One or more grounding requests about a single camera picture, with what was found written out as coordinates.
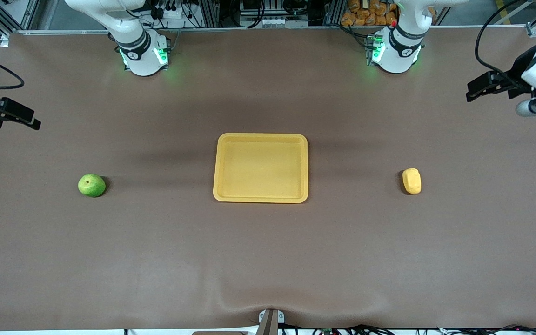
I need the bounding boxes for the green apple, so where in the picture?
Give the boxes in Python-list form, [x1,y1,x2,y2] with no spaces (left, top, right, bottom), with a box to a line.
[78,174,107,198]

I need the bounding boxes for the yellow potato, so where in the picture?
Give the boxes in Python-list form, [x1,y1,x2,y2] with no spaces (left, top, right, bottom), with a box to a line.
[402,168,422,195]

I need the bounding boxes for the yellow plastic tray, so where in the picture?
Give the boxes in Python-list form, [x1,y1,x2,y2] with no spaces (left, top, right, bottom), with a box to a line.
[213,133,309,204]

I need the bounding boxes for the bag of orange snacks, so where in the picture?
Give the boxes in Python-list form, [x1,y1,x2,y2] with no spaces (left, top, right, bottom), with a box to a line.
[341,0,400,27]

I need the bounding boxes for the white power strip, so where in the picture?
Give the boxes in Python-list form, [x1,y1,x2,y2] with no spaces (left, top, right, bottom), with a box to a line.
[153,1,195,22]

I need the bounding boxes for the table cover mat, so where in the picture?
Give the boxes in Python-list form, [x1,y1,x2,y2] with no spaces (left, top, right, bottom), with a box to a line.
[0,28,536,332]

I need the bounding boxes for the metal table edge clamp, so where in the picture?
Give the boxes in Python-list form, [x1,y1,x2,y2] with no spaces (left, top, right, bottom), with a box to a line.
[257,308,286,335]

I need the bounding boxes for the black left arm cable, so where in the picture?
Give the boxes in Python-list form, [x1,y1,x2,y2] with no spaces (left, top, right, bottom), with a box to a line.
[475,0,529,79]

